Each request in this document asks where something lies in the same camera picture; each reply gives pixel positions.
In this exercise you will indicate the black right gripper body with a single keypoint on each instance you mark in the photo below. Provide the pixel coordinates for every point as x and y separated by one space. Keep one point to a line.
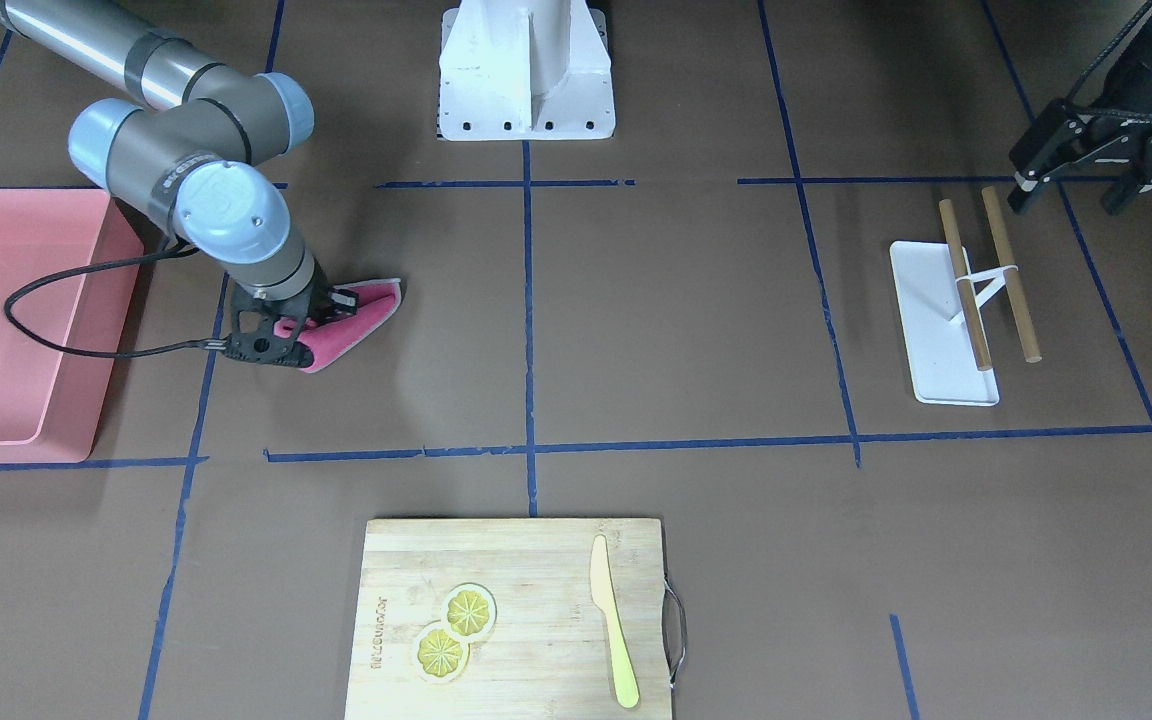
319 302

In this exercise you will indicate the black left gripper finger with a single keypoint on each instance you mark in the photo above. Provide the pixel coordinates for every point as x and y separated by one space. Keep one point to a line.
1060 139
1135 180

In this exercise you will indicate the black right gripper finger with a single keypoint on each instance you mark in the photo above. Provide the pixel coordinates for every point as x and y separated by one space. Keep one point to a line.
328 305
289 352

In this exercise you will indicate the pink and grey cleaning cloth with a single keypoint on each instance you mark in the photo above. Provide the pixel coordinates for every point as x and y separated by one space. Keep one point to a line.
377 302

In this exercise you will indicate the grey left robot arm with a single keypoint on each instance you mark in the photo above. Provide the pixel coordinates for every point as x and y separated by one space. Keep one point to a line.
1088 85

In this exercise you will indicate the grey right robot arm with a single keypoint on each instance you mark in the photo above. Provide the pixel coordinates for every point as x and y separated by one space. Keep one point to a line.
184 148

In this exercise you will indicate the pink plastic bin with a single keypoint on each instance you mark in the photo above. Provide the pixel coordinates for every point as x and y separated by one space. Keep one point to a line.
55 348

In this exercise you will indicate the lemon slice near board edge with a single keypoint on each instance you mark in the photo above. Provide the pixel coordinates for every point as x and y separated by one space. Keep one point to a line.
438 656

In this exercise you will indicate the yellow plastic knife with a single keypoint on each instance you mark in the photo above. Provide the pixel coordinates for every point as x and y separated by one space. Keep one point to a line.
623 676

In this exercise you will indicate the bamboo cutting board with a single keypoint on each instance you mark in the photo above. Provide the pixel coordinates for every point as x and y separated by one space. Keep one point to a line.
547 657

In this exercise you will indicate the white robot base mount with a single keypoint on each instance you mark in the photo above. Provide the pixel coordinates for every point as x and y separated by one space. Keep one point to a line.
526 71

